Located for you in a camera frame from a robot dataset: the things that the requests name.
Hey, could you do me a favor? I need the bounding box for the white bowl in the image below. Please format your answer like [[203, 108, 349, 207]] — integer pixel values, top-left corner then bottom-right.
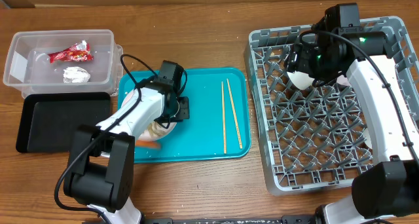
[[287, 71, 314, 90]]

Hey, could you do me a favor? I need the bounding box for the orange carrot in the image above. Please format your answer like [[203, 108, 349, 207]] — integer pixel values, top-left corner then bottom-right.
[[135, 140, 161, 149]]

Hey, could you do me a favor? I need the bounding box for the wooden chopstick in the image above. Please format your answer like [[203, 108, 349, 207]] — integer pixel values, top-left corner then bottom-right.
[[227, 79, 243, 149], [221, 81, 227, 154]]

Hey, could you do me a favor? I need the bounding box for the white tissue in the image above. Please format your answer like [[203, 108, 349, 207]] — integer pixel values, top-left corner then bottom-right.
[[64, 66, 90, 83]]

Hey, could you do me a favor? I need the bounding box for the pink bowl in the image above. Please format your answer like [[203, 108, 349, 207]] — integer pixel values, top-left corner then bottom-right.
[[337, 75, 351, 86]]

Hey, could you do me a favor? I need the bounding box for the white cup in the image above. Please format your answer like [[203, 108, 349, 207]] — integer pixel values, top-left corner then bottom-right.
[[363, 128, 373, 149]]

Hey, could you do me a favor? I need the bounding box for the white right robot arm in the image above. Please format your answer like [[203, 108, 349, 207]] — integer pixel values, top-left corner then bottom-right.
[[285, 3, 418, 223]]

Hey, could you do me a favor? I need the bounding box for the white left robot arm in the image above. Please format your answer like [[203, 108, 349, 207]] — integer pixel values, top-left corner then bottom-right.
[[54, 60, 189, 223]]

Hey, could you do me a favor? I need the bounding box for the grey dishwasher rack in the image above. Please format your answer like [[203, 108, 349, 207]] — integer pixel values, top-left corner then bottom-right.
[[244, 16, 418, 195]]

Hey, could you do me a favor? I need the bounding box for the teal plastic tray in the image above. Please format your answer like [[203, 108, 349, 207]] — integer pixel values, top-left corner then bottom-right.
[[134, 67, 251, 164]]

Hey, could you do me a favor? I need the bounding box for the red snack wrapper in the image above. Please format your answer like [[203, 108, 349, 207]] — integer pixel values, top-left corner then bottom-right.
[[48, 40, 94, 64]]

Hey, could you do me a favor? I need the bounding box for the clear plastic bin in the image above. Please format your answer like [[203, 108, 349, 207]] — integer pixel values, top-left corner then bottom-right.
[[3, 29, 123, 98]]

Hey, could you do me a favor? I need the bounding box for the black plastic tray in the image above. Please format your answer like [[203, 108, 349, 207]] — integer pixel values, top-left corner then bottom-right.
[[16, 92, 111, 153]]

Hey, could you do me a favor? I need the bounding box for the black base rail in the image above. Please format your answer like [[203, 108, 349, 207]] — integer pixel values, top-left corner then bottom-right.
[[141, 215, 317, 224]]

